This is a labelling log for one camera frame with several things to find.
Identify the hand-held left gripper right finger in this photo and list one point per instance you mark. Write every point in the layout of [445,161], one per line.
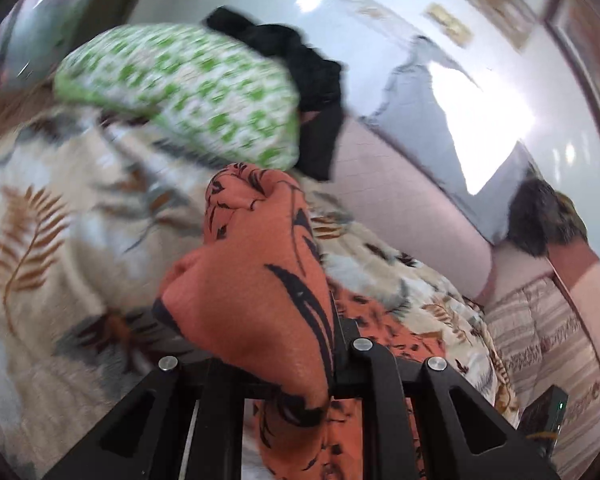
[430,425]

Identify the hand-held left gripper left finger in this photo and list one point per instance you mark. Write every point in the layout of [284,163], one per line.
[145,430]

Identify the orange floral shirt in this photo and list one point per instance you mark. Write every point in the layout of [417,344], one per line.
[260,280]

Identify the striped floral cushion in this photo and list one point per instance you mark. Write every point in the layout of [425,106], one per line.
[545,340]

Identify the pink sofa armrest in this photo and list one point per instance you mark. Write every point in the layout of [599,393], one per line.
[590,285]

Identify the brown furry cushion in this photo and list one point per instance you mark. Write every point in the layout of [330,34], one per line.
[535,220]

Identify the brown cloth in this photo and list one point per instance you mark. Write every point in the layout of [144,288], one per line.
[575,215]

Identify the leaf print blanket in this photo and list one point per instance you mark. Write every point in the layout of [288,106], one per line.
[65,240]

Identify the pink sofa cushion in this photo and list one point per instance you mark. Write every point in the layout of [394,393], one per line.
[410,210]

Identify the grey pillow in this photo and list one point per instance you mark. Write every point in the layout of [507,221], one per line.
[430,125]

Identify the green checked pillow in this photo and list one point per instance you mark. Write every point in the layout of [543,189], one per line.
[180,85]

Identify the black garment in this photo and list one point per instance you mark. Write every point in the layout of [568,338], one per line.
[305,80]

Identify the stained glass door panel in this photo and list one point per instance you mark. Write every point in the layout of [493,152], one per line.
[45,10]

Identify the beige light switch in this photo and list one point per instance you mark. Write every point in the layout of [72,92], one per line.
[447,22]

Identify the framed wall plaque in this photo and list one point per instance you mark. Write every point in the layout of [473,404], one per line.
[500,2]

